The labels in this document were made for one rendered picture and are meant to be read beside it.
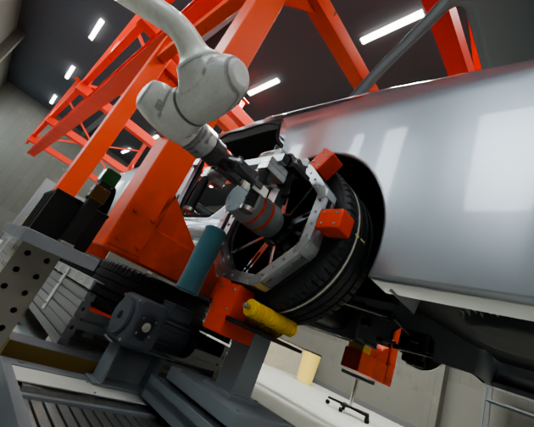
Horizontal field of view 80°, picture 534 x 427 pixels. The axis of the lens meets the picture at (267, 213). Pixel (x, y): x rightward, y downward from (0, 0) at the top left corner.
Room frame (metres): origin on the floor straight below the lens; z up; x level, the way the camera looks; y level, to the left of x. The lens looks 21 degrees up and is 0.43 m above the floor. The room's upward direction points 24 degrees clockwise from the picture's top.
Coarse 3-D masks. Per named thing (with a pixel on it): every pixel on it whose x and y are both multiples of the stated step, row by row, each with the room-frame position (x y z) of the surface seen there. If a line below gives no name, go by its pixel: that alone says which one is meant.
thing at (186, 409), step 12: (156, 384) 1.34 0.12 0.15; (168, 384) 1.38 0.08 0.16; (144, 396) 1.37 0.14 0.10; (156, 396) 1.31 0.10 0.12; (168, 396) 1.27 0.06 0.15; (180, 396) 1.30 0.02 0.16; (156, 408) 1.29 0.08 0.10; (168, 408) 1.24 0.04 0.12; (180, 408) 1.20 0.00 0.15; (192, 408) 1.24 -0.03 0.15; (168, 420) 1.22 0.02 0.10; (180, 420) 1.18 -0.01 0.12; (192, 420) 1.14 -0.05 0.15; (204, 420) 1.10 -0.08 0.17; (216, 420) 1.16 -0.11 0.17
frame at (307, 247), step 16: (304, 160) 1.10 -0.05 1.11; (320, 176) 1.07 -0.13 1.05; (320, 192) 0.99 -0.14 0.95; (320, 208) 0.97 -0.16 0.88; (224, 224) 1.36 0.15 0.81; (224, 240) 1.38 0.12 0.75; (304, 240) 0.98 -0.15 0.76; (320, 240) 1.00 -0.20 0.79; (224, 256) 1.34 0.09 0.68; (288, 256) 1.02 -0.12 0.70; (304, 256) 1.00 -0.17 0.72; (224, 272) 1.23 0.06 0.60; (240, 272) 1.17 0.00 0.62; (272, 272) 1.05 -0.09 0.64; (288, 272) 1.06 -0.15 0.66; (256, 288) 1.12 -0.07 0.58
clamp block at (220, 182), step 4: (208, 168) 1.17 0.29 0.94; (204, 172) 1.17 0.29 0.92; (208, 172) 1.15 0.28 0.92; (212, 172) 1.16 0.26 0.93; (216, 172) 1.17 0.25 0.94; (200, 176) 1.19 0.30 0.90; (204, 176) 1.16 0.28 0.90; (208, 176) 1.16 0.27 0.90; (212, 176) 1.17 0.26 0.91; (216, 176) 1.18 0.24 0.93; (220, 176) 1.19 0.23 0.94; (212, 180) 1.17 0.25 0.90; (216, 180) 1.18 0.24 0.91; (220, 180) 1.19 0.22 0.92; (224, 180) 1.20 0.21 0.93; (212, 184) 1.20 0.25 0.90; (216, 184) 1.19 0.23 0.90; (220, 184) 1.20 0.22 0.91; (224, 184) 1.21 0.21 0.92; (216, 188) 1.23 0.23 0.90; (220, 188) 1.21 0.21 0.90
